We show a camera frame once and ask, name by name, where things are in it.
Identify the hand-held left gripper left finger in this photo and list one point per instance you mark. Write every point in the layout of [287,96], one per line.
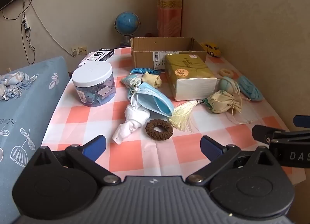
[94,146]

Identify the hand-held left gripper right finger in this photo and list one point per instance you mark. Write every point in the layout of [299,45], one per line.
[210,147]

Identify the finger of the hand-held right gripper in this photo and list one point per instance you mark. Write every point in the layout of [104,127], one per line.
[261,133]
[302,120]

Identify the blue face mask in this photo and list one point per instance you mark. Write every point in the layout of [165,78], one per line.
[155,100]
[249,87]

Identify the brown cardboard box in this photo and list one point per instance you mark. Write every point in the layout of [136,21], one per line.
[143,52]

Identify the orange checkered tablecloth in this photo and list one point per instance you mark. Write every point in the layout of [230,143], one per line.
[135,151]

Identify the cream sachet with tassel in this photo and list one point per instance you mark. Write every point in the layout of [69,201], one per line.
[222,101]

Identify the knotted white cloth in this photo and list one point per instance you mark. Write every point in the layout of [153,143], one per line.
[134,117]

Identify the brown hair scrunchie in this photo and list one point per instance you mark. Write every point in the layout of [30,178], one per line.
[151,130]

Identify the teal round pouch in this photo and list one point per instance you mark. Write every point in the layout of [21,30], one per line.
[226,83]

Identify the clear jar with white lid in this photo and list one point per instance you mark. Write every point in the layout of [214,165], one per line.
[92,74]

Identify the cream hair scrunchie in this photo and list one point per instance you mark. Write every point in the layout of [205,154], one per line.
[220,71]

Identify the blue sachet with teal tassel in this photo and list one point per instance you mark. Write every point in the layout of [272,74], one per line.
[129,80]

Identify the blue floral bed cover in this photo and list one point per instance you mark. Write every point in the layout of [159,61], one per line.
[24,117]

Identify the gold tissue pack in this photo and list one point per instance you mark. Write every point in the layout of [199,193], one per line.
[189,71]

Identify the black and white pen box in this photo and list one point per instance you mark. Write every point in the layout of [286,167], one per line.
[101,54]

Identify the yellow toy car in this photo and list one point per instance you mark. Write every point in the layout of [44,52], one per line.
[213,49]

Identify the blue and white fringed scarf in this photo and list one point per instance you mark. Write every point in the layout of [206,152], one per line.
[12,78]

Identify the beige cardboard panel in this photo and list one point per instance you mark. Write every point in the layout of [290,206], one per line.
[242,20]

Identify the blue desk globe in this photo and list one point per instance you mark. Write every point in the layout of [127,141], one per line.
[126,23]

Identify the pink patterned curtain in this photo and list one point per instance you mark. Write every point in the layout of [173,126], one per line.
[169,3]

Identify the beige wall socket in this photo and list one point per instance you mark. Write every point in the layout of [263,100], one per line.
[83,50]

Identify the white wall socket with plug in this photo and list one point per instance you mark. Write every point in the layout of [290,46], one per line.
[74,50]

